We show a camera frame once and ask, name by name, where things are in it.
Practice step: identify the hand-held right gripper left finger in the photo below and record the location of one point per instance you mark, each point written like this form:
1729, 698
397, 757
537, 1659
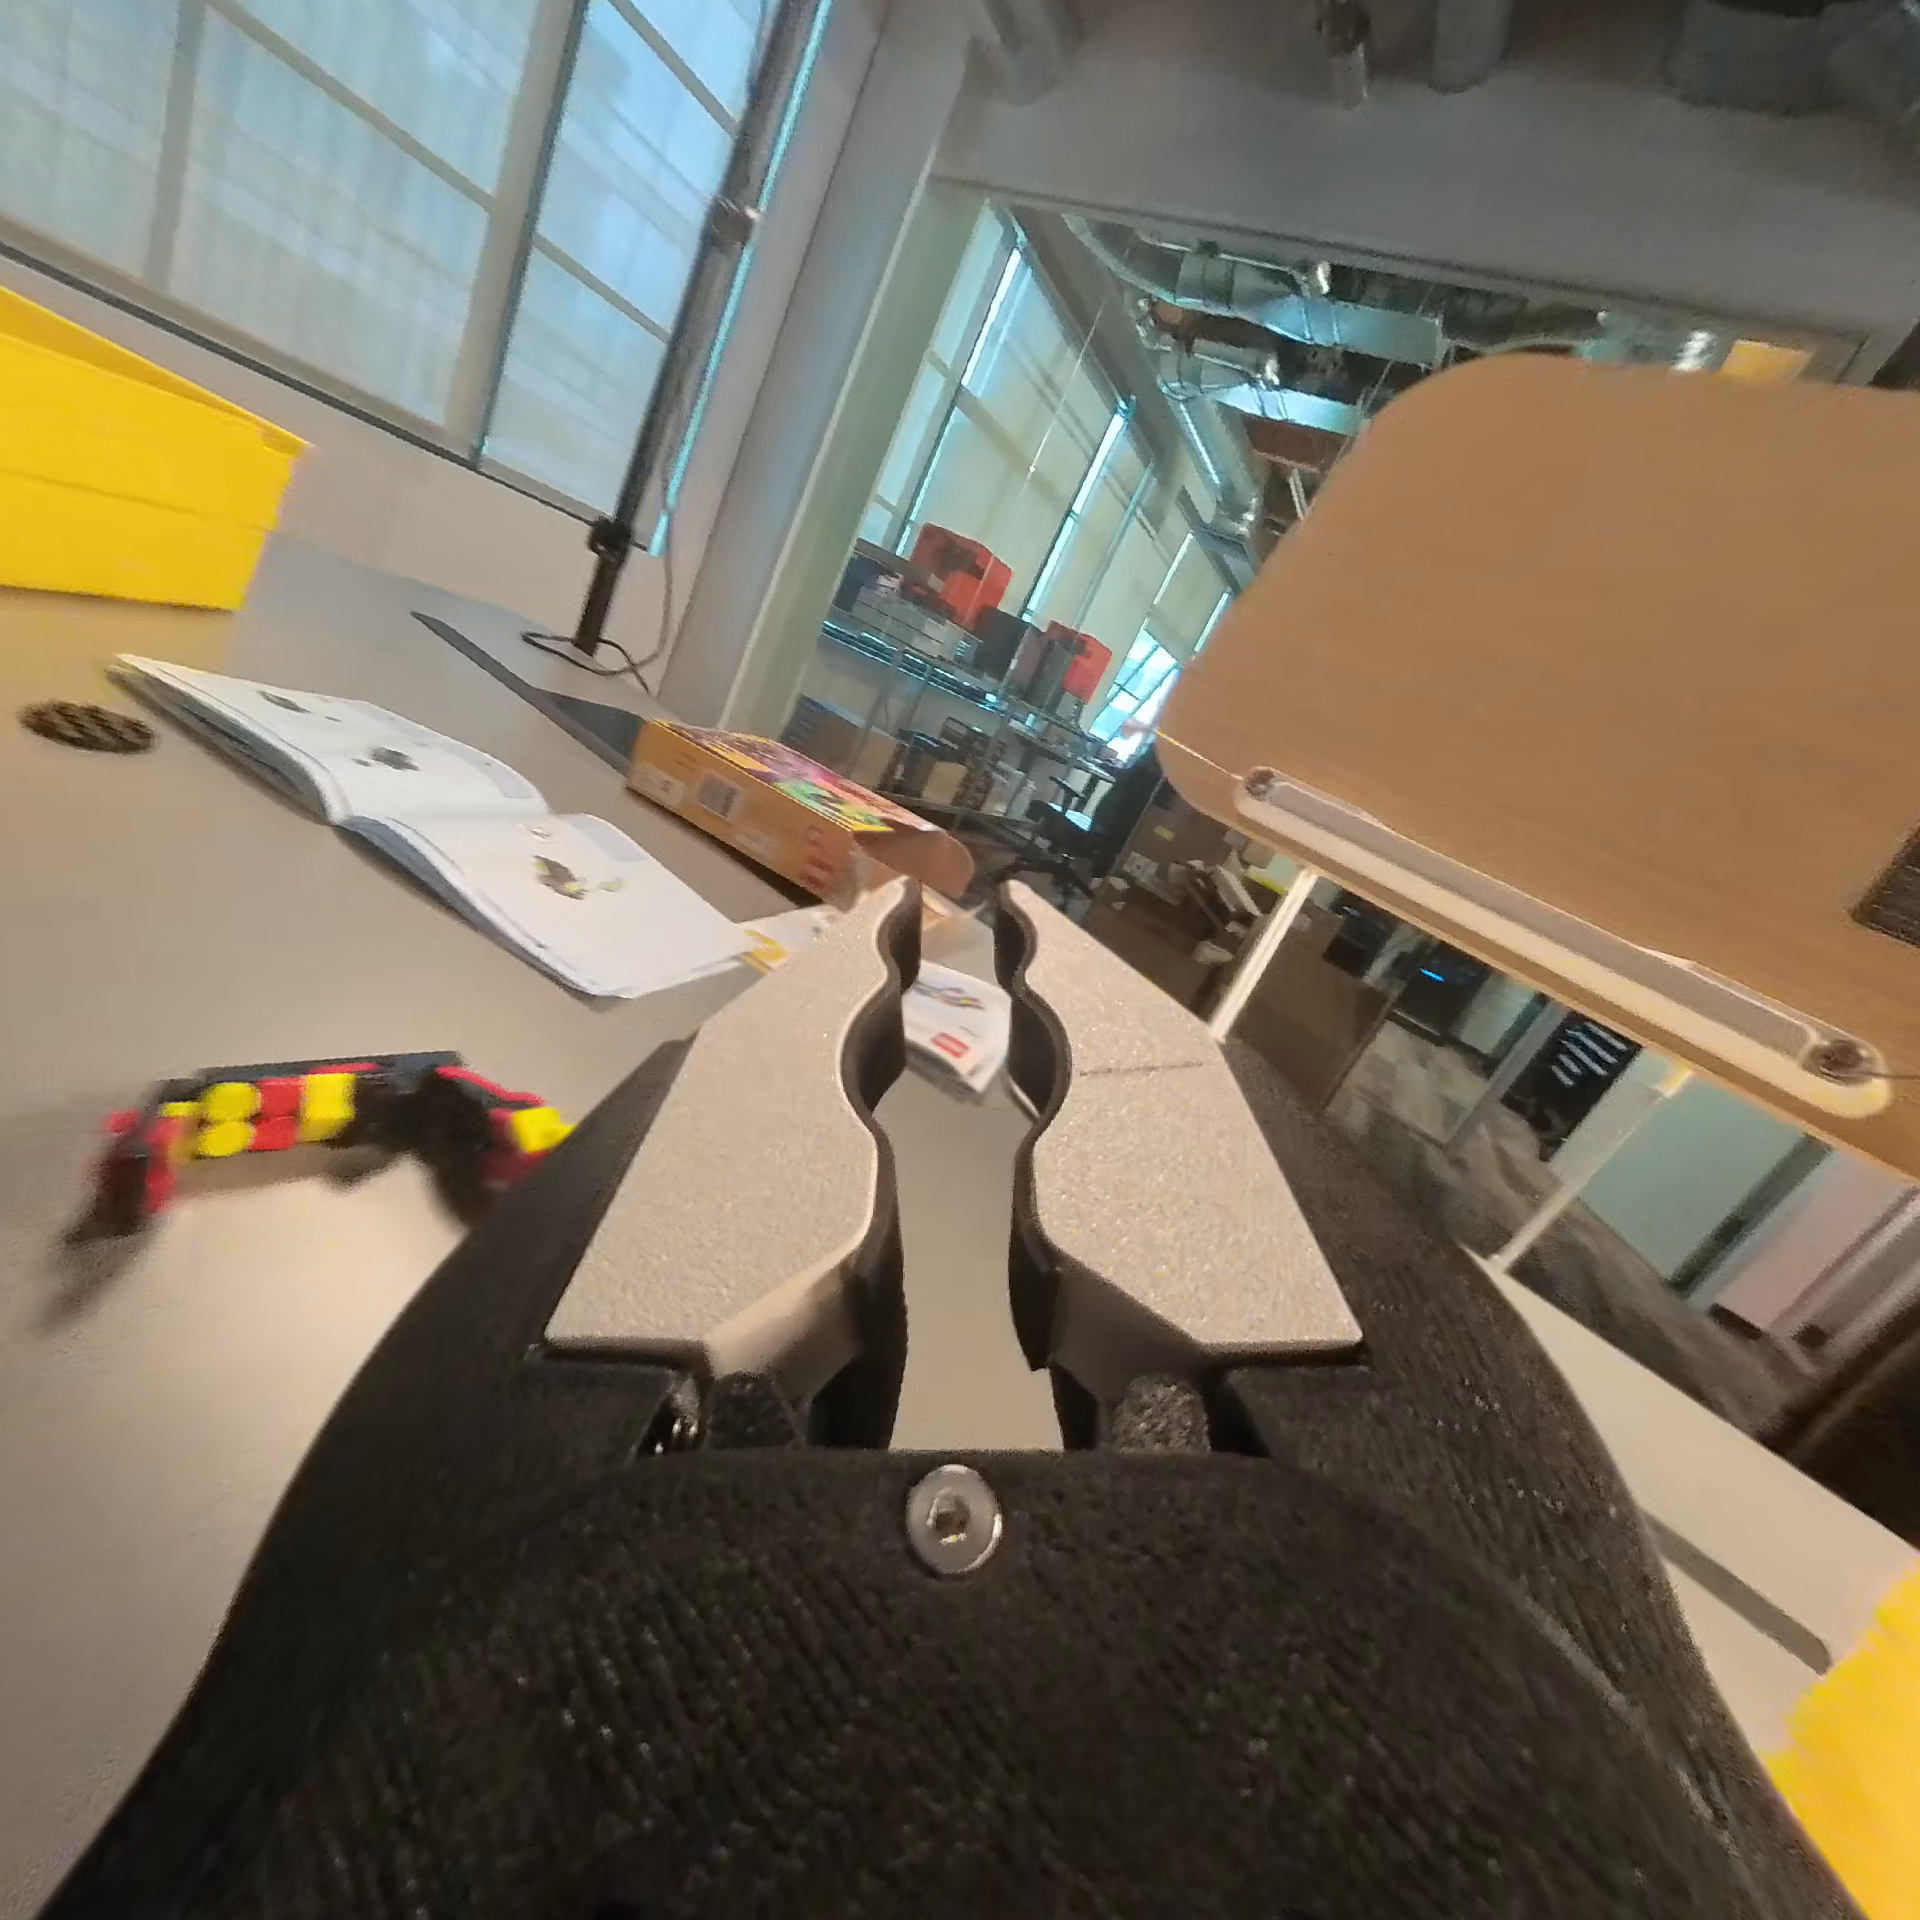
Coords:
719, 1201

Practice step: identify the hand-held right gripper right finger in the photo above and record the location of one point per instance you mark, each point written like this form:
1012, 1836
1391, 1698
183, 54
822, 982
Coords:
1183, 1213

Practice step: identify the yellow plastic bin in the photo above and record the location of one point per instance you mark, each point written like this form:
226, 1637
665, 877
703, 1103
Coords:
1861, 1754
122, 480

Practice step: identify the red yellow lego figure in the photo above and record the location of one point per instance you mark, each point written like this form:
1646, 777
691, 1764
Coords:
286, 1118

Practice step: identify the black round lego plate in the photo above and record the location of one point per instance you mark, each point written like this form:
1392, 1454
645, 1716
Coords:
88, 729

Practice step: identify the colourful cover booklet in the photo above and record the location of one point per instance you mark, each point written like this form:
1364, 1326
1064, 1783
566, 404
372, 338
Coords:
952, 1028

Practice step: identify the black office chair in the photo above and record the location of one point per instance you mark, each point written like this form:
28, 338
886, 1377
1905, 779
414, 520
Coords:
1075, 831

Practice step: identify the orange cardboard box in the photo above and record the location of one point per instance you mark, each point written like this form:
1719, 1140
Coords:
781, 802

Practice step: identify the open instruction booklet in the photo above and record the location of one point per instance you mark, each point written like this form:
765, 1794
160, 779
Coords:
449, 813

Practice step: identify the red storage crate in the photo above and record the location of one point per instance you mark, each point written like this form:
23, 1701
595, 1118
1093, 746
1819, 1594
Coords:
1076, 660
961, 566

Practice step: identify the wooden head desk lamp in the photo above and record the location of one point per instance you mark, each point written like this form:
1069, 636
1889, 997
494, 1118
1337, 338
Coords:
1576, 676

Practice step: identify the large grid window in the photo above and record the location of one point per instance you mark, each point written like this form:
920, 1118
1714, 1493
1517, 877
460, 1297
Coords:
376, 212

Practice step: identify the dark grey stand base plate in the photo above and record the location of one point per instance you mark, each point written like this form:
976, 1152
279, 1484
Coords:
570, 690

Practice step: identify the black camera boom pole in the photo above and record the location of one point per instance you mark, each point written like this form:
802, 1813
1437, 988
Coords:
658, 391

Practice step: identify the silver spiral ventilation duct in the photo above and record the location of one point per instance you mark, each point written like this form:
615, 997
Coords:
1213, 391

